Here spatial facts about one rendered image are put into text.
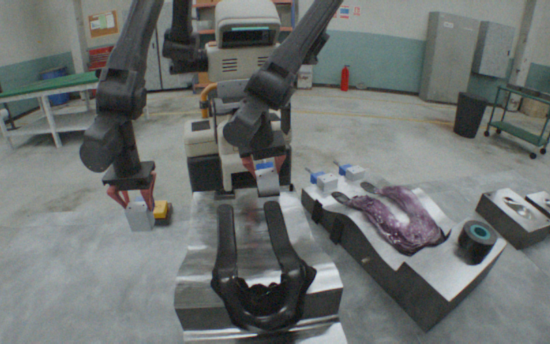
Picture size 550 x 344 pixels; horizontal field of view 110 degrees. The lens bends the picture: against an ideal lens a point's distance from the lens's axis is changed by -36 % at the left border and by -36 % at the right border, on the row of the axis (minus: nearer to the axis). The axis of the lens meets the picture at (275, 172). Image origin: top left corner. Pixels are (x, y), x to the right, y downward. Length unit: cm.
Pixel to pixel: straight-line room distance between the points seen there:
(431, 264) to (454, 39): 599
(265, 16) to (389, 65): 550
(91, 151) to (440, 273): 63
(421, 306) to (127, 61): 68
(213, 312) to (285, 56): 46
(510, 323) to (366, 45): 581
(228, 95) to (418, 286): 81
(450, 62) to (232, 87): 572
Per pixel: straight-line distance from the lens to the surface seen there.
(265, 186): 68
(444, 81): 638
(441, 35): 622
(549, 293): 86
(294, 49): 54
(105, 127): 45
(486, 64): 720
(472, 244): 61
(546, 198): 119
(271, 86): 52
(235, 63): 98
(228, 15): 93
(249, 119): 50
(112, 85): 48
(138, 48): 49
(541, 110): 857
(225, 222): 63
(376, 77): 628
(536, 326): 76
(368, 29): 613
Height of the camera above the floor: 128
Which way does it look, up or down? 30 degrees down
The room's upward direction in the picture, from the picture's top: straight up
